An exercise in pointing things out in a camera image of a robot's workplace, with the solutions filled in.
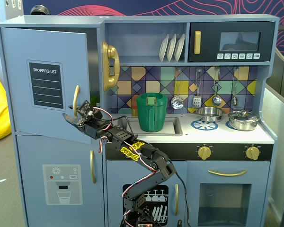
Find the white toy plate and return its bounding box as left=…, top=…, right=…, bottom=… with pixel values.
left=159, top=34, right=169, bottom=62
left=174, top=34, right=186, bottom=61
left=167, top=34, right=178, bottom=62

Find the steel pot with lid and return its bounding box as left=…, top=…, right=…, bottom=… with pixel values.
left=227, top=110, right=260, bottom=131

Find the steel serving spoon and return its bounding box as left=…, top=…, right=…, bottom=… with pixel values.
left=231, top=67, right=240, bottom=106

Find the black helmet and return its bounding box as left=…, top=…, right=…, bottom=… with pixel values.
left=30, top=5, right=50, bottom=16

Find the black power cable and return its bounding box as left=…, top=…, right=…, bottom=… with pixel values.
left=174, top=171, right=191, bottom=227

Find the gold toy telephone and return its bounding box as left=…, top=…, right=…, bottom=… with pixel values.
left=101, top=41, right=121, bottom=92

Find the steel ladle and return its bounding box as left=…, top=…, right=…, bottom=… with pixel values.
left=212, top=67, right=222, bottom=107

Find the blue dishwasher door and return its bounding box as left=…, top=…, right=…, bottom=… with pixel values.
left=106, top=160, right=187, bottom=227

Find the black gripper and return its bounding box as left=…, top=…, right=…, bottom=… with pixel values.
left=62, top=107, right=113, bottom=140

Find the blue toy kitchen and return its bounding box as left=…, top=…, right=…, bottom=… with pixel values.
left=0, top=14, right=280, bottom=227

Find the blue water dispenser door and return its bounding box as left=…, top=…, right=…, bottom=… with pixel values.
left=16, top=134, right=105, bottom=227

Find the gold stove knob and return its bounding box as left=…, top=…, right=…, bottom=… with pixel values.
left=245, top=146, right=260, bottom=160
left=197, top=146, right=213, bottom=161

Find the red white black servo wire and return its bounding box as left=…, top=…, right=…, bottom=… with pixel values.
left=122, top=151, right=160, bottom=201
left=98, top=136, right=109, bottom=154

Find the black microwave door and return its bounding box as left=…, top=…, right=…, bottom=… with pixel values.
left=188, top=22, right=275, bottom=63

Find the black wrist camera board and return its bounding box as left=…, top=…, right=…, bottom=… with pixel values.
left=76, top=100, right=96, bottom=119

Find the steel slotted spatula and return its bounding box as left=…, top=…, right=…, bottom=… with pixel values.
left=192, top=68, right=203, bottom=108

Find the grey partition wall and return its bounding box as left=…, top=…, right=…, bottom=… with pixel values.
left=262, top=47, right=284, bottom=227

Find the blue shopping list door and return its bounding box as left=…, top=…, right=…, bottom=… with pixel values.
left=0, top=27, right=92, bottom=145

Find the steel slotted spoon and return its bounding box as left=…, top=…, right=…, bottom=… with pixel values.
left=170, top=68, right=185, bottom=110

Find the steel pan without lid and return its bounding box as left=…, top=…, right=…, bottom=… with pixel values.
left=195, top=106, right=225, bottom=123

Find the blue oven door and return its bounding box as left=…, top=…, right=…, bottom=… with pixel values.
left=186, top=160, right=271, bottom=227

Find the grey toy sink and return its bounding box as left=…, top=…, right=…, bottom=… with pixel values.
left=113, top=115, right=183, bottom=137

